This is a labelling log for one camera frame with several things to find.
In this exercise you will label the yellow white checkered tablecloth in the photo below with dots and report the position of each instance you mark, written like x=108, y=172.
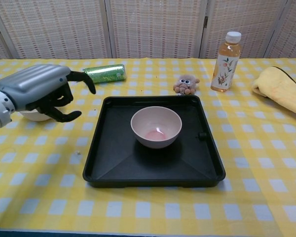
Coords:
x=39, y=172

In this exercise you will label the woven folding screen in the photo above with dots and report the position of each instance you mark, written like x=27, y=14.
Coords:
x=148, y=29

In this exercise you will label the yellow towel with black trim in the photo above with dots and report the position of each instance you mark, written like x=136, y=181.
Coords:
x=281, y=89

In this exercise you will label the tea bottle with white cap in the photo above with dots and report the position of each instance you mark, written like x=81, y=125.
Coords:
x=224, y=69

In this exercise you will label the beige bowl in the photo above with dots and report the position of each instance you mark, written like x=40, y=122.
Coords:
x=35, y=116

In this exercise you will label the green drink can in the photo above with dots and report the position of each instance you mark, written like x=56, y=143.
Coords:
x=106, y=73

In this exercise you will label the pink bowl with red stain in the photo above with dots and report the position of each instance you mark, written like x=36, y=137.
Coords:
x=156, y=130

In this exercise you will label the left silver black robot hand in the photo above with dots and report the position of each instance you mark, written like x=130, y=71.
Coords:
x=37, y=84

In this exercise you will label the black square plastic tray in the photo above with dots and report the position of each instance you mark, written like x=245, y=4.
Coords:
x=113, y=158

